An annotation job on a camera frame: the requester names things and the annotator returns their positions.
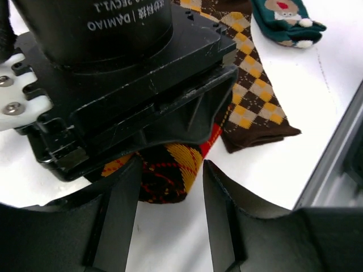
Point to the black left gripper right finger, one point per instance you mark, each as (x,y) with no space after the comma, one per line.
(249,233)

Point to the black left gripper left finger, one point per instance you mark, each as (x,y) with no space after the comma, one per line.
(89,230)

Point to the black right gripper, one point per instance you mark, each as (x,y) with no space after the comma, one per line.
(122,76)

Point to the black red yellow argyle sock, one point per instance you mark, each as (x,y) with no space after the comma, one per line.
(168,171)

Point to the brown yellow argyle sock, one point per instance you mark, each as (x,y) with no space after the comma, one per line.
(255,115)

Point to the dark green sock bear motif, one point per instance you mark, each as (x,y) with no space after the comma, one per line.
(287,23)

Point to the aluminium rail frame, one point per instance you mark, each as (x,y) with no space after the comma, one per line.
(333,183)

